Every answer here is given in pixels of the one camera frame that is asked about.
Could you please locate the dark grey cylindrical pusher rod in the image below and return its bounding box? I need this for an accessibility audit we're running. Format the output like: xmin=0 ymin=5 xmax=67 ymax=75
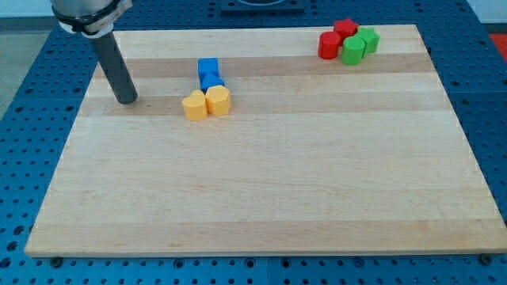
xmin=90 ymin=32 xmax=138 ymax=105

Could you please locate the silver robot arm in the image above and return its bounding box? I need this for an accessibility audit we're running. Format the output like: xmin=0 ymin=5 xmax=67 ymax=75
xmin=51 ymin=0 xmax=138 ymax=105

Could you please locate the yellow heart block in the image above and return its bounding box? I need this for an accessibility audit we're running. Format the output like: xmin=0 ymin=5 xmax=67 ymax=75
xmin=182 ymin=89 xmax=208 ymax=121

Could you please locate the yellow hexagon block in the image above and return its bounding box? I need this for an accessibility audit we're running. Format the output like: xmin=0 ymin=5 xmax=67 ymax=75
xmin=205 ymin=85 xmax=231 ymax=116

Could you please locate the blue cube block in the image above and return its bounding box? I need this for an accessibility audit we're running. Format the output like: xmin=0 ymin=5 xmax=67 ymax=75
xmin=197 ymin=58 xmax=219 ymax=80

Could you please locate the blue triangle block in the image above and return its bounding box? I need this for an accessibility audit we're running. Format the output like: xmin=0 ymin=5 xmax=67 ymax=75
xmin=200 ymin=73 xmax=225 ymax=93

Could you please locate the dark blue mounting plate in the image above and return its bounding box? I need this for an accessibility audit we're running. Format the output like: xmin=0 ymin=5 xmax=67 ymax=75
xmin=219 ymin=0 xmax=306 ymax=14

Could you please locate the wooden board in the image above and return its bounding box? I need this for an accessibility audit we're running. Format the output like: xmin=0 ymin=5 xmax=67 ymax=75
xmin=25 ymin=25 xmax=506 ymax=257

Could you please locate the red cylinder block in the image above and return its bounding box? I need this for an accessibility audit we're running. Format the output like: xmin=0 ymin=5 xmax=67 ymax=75
xmin=318 ymin=31 xmax=341 ymax=59

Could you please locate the red star block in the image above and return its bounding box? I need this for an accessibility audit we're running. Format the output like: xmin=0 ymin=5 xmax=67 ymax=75
xmin=334 ymin=18 xmax=360 ymax=45

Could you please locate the green cylinder block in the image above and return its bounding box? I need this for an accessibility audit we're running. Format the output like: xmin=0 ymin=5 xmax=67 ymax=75
xmin=341 ymin=36 xmax=365 ymax=65

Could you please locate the green star block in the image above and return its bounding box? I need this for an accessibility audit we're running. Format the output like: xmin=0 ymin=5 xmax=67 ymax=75
xmin=356 ymin=26 xmax=380 ymax=57

